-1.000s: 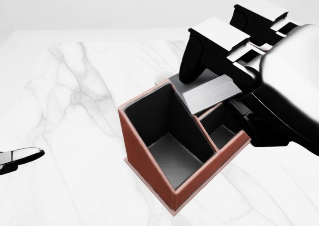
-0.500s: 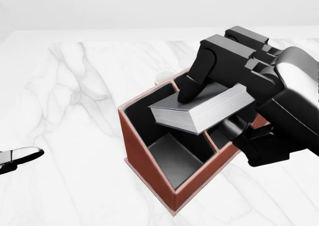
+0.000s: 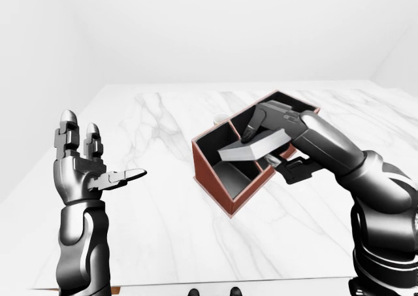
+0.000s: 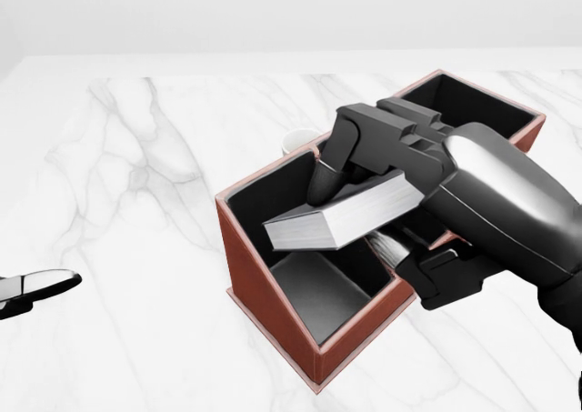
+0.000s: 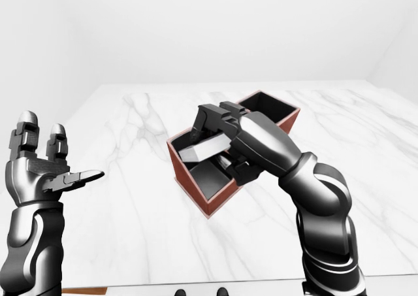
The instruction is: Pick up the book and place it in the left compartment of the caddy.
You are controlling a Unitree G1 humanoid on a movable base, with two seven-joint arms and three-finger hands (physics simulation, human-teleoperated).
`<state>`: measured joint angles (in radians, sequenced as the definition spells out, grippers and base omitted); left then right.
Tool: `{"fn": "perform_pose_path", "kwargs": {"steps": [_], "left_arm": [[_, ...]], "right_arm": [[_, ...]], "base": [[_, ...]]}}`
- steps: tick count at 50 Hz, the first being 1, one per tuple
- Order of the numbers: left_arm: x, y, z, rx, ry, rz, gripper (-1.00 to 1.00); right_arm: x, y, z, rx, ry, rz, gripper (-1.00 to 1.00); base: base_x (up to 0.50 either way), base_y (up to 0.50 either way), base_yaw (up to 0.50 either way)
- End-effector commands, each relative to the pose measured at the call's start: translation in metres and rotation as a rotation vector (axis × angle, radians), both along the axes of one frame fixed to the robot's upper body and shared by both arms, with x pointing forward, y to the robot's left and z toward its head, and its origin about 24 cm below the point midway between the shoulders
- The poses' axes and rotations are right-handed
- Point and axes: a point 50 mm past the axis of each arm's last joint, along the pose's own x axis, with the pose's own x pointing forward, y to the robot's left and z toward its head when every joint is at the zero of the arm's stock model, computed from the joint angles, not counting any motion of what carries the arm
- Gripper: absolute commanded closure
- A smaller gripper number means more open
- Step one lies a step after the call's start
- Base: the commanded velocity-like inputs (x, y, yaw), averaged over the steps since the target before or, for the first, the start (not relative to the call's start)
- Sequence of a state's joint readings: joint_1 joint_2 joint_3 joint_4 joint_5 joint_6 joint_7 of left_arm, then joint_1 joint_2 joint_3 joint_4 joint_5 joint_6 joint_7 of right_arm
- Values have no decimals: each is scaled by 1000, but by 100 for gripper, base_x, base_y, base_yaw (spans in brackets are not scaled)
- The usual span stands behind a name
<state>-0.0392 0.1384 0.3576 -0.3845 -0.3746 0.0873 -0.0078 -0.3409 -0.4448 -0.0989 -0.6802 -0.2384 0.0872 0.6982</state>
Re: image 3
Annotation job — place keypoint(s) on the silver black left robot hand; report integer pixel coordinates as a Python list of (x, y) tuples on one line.
[(70, 175)]

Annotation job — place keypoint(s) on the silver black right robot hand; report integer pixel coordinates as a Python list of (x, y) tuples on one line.
[(326, 145)]

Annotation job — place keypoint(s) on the grey book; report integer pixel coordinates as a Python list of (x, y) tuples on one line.
[(248, 150)]

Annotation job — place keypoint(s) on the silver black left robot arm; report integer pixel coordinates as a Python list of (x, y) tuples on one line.
[(73, 243)]

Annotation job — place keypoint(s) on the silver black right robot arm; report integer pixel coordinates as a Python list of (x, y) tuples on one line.
[(385, 217)]

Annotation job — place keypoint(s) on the red-brown desk caddy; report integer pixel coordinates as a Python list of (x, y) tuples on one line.
[(212, 175)]

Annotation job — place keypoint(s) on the small cream cup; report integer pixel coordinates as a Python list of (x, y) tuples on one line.
[(219, 118)]

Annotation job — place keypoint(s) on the small orange-brown block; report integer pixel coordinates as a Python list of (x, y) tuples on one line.
[(116, 290)]

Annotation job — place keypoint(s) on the small dark rounded shape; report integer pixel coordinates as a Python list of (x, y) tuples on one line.
[(235, 291), (194, 292)]

